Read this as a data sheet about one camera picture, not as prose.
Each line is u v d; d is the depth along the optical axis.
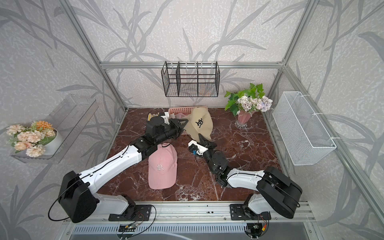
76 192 0.40
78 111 0.77
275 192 0.43
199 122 0.77
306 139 0.59
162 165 0.81
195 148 0.64
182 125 0.71
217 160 0.59
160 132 0.60
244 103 0.84
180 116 1.08
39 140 0.52
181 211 0.77
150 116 1.12
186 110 1.28
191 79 1.05
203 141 0.70
